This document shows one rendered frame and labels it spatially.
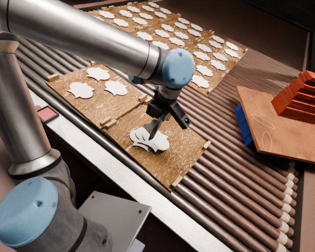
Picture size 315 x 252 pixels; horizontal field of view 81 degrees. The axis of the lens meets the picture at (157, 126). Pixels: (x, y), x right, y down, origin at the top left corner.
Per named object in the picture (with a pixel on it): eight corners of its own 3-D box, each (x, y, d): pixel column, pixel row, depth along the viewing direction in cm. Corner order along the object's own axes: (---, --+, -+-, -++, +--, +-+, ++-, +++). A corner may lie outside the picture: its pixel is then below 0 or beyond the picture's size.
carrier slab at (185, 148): (170, 193, 74) (171, 192, 73) (102, 131, 85) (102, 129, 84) (209, 145, 96) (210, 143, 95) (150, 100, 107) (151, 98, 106)
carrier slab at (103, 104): (100, 131, 85) (100, 129, 84) (45, 84, 96) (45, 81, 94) (147, 99, 107) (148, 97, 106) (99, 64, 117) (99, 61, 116)
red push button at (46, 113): (44, 122, 82) (44, 120, 81) (35, 115, 83) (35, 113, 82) (57, 115, 85) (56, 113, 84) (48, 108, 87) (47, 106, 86)
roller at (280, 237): (283, 251, 75) (293, 249, 71) (-6, 35, 118) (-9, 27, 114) (285, 239, 78) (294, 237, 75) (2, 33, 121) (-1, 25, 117)
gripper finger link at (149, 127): (139, 133, 76) (150, 114, 74) (151, 141, 75) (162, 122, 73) (136, 134, 73) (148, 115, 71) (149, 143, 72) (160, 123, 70)
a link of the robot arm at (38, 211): (29, 283, 34) (-34, 246, 28) (38, 229, 46) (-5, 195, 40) (87, 238, 37) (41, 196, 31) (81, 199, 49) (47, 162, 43)
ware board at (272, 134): (345, 170, 93) (349, 168, 92) (257, 152, 87) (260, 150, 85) (301, 104, 126) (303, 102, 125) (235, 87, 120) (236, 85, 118)
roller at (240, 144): (291, 186, 97) (298, 183, 94) (45, 24, 140) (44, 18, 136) (292, 180, 100) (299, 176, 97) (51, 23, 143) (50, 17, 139)
